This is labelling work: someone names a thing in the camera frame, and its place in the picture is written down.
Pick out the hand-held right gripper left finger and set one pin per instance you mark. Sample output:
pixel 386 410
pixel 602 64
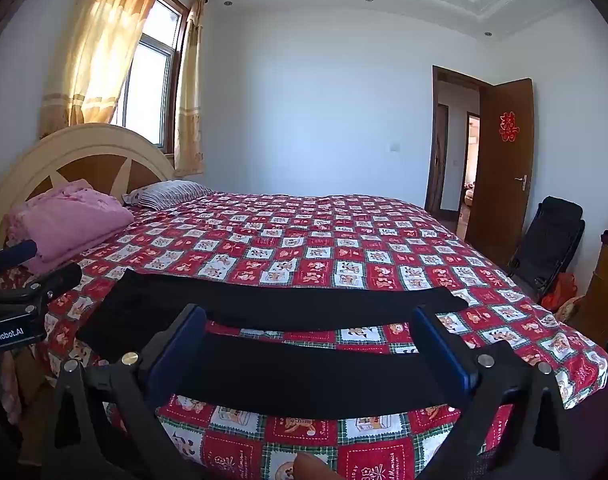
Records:
pixel 176 355

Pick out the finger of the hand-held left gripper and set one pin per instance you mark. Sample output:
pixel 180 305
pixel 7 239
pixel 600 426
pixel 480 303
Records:
pixel 56 280
pixel 14 255

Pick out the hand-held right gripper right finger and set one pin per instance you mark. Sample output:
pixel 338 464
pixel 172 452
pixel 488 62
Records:
pixel 443 352

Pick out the black pants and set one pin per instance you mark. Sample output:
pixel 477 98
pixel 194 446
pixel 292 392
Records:
pixel 284 300

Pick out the pink folded blanket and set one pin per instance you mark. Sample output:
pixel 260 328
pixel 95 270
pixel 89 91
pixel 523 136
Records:
pixel 69 222

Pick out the cream and brown headboard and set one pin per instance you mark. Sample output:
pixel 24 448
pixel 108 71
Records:
pixel 84 155

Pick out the red bag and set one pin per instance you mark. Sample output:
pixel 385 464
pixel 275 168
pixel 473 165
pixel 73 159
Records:
pixel 558 292

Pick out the striped pillow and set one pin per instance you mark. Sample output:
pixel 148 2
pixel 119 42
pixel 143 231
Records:
pixel 169 192

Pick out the black bag on chair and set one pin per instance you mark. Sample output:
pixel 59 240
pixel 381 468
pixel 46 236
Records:
pixel 548 245

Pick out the red checked printed bed cover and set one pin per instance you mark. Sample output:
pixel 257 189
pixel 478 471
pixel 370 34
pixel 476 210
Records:
pixel 334 250

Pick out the wooden cabinet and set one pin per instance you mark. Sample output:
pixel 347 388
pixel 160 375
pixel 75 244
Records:
pixel 603 290

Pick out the brown wooden door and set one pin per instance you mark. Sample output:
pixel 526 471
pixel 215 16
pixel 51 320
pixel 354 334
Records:
pixel 503 170

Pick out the wide yellow curtain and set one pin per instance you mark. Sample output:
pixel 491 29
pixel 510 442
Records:
pixel 104 50

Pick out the window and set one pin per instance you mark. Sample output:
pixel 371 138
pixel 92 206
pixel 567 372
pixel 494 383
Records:
pixel 151 70

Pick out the narrow yellow curtain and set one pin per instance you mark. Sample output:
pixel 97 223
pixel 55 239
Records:
pixel 190 90

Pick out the red paper door decoration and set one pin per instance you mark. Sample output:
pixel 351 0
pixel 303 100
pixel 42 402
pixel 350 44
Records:
pixel 507 127

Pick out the brown door frame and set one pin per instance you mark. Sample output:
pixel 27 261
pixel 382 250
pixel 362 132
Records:
pixel 441 145

